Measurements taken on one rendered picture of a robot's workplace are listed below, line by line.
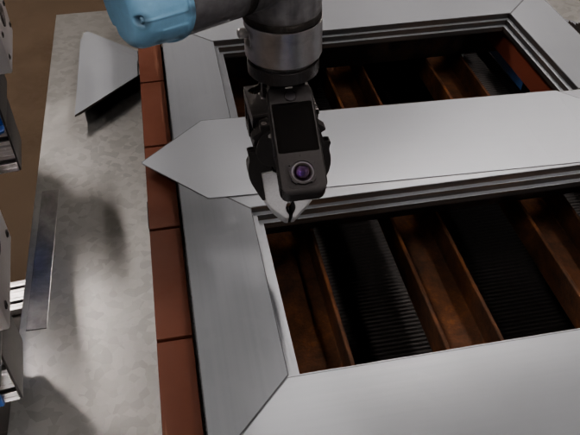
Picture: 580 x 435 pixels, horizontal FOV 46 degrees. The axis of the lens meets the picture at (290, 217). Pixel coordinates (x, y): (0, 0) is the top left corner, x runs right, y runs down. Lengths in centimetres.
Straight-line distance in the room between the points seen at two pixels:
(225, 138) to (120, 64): 50
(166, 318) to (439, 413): 32
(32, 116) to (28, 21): 76
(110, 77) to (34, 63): 161
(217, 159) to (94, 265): 26
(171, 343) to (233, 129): 38
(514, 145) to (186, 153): 47
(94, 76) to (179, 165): 51
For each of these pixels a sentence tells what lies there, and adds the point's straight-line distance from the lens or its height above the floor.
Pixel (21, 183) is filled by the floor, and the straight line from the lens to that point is 240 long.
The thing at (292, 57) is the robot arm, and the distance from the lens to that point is 65.
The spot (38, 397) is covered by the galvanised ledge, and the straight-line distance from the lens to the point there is 96.
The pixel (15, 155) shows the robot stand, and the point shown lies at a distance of 121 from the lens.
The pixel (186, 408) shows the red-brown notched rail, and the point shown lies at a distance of 74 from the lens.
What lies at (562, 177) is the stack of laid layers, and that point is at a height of 83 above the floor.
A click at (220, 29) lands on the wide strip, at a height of 84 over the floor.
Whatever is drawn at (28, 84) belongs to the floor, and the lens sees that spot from 290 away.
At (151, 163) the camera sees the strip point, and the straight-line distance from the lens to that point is 99.
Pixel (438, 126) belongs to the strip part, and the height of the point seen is 84.
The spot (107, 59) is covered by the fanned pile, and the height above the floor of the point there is 72.
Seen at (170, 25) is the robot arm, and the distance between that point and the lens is 57.
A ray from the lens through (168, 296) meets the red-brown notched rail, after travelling 83.
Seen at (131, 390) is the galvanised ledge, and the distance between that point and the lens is 94.
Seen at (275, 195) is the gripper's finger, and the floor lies 95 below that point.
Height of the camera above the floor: 145
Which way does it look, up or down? 43 degrees down
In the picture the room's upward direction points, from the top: straight up
